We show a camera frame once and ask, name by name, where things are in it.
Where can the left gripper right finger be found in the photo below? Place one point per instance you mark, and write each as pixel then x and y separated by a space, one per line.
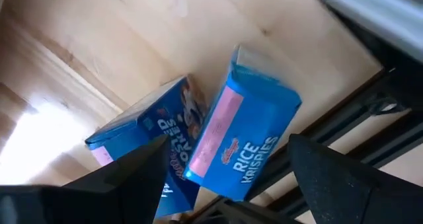
pixel 347 191

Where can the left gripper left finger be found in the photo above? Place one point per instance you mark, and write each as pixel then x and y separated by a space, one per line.
pixel 125 191

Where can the blue Frosted Flakes cereal box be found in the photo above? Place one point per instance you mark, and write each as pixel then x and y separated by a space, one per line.
pixel 158 111

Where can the blue Rice Krispies cereal box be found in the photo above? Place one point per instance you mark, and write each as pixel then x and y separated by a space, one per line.
pixel 251 134

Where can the black aluminium rig frame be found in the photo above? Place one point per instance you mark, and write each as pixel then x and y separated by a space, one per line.
pixel 350 115

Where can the silver metal bracket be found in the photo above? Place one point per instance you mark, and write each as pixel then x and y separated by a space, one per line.
pixel 380 16

